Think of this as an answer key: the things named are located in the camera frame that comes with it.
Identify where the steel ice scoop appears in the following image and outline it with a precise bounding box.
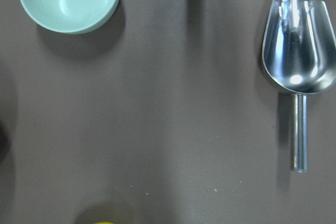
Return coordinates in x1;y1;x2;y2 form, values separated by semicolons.
262;0;335;173

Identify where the upper yellow lemon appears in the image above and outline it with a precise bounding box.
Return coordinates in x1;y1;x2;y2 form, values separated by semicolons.
93;221;114;224

